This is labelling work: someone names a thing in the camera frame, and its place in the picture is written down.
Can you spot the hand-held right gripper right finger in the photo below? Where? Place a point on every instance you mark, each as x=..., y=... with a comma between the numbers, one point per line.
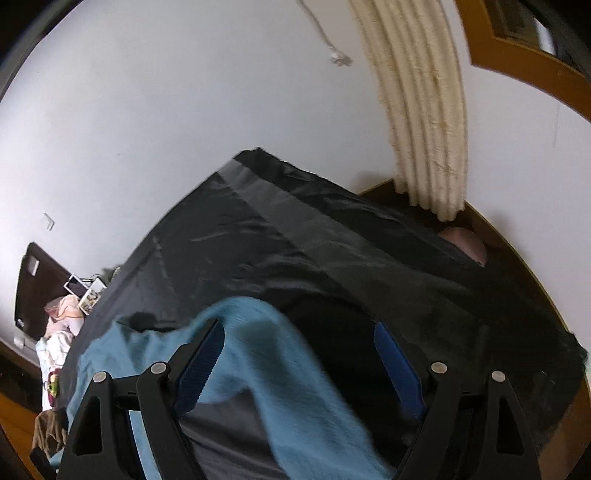
x=399, y=369

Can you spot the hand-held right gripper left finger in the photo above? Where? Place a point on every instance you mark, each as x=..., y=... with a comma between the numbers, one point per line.
x=198, y=364

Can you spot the teal knit sweater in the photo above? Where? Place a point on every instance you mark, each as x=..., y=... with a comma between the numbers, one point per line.
x=286, y=369

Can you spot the pink rounded object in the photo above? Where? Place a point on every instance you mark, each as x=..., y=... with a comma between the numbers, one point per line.
x=466, y=247

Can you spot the pink blanket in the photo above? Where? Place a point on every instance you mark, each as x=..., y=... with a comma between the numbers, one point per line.
x=67, y=314

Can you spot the green toy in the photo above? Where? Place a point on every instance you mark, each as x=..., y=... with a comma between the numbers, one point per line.
x=54, y=385

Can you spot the white tablet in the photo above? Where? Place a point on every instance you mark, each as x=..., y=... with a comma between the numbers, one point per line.
x=74, y=285

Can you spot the black satin bed cover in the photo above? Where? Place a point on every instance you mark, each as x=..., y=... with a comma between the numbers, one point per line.
x=323, y=240

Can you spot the brown fleece garment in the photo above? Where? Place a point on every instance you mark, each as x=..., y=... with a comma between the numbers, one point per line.
x=48, y=429

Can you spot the dark wooden headboard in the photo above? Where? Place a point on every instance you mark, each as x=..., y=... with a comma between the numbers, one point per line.
x=41, y=272

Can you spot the cream curtain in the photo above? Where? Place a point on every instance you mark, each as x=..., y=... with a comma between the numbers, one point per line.
x=415, y=92

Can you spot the photo collage frame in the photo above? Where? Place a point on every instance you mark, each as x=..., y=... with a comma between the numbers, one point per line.
x=92, y=297

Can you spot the white wall switch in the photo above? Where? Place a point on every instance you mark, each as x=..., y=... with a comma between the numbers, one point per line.
x=50, y=223

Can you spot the wooden window frame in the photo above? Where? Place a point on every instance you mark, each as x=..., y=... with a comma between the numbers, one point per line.
x=508, y=60

